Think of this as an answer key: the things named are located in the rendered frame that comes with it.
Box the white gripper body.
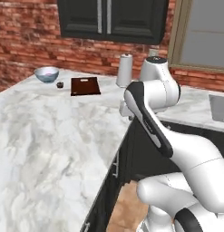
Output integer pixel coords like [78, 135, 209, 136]
[119, 100, 134, 119]

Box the brown rectangular tray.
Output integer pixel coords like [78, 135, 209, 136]
[70, 76, 102, 97]

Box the grey metal bowl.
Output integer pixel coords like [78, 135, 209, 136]
[34, 66, 61, 84]

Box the white paper towel roll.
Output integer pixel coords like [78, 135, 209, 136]
[115, 53, 134, 89]

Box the black base cabinet run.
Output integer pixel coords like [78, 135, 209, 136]
[128, 120, 224, 185]

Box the small pale jar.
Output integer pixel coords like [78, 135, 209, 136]
[148, 48, 160, 59]

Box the black island base cabinet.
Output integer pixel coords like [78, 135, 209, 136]
[79, 120, 139, 232]

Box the grey sink basin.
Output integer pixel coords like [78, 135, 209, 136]
[208, 93, 224, 123]

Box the black wall cupboard door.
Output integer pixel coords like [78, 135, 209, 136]
[104, 0, 170, 46]
[56, 0, 106, 41]

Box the silver cupboard door handle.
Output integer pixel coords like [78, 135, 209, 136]
[106, 0, 112, 35]
[96, 0, 103, 34]

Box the window with beige frame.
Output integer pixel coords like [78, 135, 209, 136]
[168, 0, 224, 74]

